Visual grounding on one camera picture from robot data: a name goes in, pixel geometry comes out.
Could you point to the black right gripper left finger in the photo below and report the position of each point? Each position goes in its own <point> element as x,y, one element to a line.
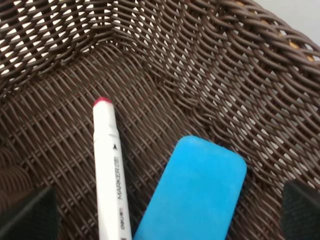
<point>34,217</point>

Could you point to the dark brown wicker basket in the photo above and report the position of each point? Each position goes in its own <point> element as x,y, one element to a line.
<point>228,71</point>

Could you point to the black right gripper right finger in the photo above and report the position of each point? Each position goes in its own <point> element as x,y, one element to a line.
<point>300,211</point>

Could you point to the blue whiteboard eraser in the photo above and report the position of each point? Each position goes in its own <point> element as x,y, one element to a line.
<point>197,194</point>

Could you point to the white marker pink caps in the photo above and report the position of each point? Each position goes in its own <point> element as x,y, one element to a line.
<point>112,202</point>

